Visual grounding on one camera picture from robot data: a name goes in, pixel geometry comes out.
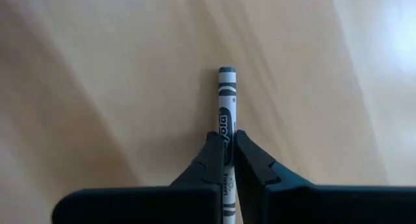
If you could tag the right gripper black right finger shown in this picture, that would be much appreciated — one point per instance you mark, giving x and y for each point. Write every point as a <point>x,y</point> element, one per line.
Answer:
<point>308,204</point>

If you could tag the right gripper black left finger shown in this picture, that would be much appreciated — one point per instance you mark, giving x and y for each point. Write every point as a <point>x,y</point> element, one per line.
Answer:
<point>146,204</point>

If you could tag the grey crayon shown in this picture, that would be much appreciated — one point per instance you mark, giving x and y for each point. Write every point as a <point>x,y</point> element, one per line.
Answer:
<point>227,87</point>

